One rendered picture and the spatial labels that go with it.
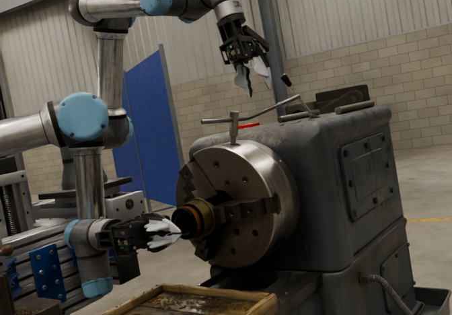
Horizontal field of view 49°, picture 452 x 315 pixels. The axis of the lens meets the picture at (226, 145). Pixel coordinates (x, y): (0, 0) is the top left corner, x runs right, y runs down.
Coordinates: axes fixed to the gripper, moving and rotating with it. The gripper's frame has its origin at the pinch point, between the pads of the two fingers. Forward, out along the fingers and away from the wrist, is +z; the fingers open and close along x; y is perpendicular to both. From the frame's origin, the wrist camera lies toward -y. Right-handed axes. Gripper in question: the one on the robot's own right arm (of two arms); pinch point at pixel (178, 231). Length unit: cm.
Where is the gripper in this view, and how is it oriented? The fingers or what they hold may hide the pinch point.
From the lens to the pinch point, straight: 109.2
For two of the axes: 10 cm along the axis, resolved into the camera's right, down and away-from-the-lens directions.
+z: 7.8, -1.0, -6.2
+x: -1.7, -9.8, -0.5
